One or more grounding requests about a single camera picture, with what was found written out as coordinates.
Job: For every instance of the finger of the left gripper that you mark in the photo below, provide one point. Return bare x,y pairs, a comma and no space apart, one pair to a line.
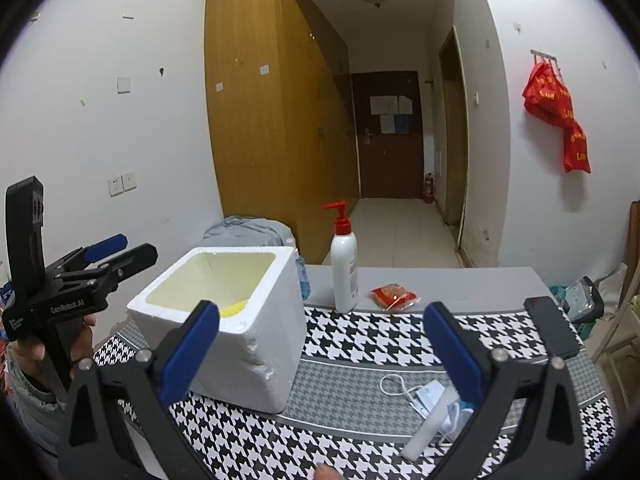
105,248
126,265

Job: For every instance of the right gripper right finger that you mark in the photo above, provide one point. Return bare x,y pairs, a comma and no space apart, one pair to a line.
461,352

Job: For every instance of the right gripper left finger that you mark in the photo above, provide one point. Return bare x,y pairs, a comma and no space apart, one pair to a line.
180,354

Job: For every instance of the blue face mask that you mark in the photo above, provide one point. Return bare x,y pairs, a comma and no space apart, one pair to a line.
459,413

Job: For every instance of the white foam stick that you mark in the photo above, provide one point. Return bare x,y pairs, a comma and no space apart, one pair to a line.
431,425

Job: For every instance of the side room door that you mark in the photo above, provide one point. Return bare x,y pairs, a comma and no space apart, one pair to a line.
457,129

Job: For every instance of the person's left hand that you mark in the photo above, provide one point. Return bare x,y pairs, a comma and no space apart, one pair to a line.
31,353

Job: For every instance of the person's right hand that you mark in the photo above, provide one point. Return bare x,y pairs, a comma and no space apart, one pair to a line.
325,472

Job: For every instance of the white styrofoam box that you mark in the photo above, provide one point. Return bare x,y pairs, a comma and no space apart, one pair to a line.
254,358

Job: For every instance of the black smartphone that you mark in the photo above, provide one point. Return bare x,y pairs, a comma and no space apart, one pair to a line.
553,329

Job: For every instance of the houndstooth table mat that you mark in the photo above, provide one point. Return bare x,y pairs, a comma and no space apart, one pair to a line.
337,415

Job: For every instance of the red snack packet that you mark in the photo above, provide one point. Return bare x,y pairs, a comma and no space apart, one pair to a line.
393,298

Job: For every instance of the light blue cloth pile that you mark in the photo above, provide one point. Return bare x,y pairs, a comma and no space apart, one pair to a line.
237,231

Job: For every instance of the white lotion pump bottle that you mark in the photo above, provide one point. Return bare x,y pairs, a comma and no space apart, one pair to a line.
343,255

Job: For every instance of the red fire extinguisher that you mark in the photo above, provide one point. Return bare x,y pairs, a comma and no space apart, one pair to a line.
429,188

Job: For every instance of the wooden wardrobe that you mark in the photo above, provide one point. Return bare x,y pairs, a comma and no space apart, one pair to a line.
281,125

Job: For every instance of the dark brown entrance door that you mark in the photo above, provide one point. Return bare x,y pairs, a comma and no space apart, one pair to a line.
389,127

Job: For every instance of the red hanging bag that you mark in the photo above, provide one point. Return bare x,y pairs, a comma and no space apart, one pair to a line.
547,98

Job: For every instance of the wall switch pair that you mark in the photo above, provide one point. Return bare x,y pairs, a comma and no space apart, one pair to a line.
122,184

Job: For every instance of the wall hook rack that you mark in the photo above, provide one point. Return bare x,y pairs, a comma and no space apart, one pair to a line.
543,56

